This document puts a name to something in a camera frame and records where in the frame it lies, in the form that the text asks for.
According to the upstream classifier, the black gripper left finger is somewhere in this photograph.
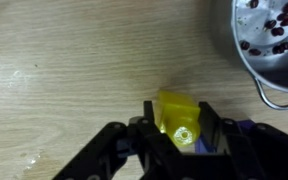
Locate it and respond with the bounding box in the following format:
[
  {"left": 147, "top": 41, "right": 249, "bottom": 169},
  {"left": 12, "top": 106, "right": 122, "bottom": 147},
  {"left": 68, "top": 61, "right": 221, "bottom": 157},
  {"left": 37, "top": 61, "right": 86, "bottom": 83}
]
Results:
[{"left": 129, "top": 101, "right": 183, "bottom": 180}]

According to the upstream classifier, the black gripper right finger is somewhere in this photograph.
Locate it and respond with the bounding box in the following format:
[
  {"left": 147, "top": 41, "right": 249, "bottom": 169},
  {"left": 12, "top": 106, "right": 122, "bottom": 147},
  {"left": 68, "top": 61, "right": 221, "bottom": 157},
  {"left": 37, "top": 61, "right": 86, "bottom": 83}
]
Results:
[{"left": 198, "top": 102, "right": 261, "bottom": 180}]

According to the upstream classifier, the small yellow building block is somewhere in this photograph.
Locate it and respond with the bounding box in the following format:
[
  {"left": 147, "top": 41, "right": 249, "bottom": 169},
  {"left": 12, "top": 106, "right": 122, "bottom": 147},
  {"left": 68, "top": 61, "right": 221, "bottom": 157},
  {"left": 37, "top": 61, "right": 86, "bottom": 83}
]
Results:
[{"left": 154, "top": 90, "right": 201, "bottom": 147}]

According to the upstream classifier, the steel pot with handles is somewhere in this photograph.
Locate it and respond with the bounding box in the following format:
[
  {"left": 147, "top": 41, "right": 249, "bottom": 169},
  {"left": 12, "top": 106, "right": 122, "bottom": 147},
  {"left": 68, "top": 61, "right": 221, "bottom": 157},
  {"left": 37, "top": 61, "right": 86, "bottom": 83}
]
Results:
[{"left": 211, "top": 0, "right": 288, "bottom": 111}]

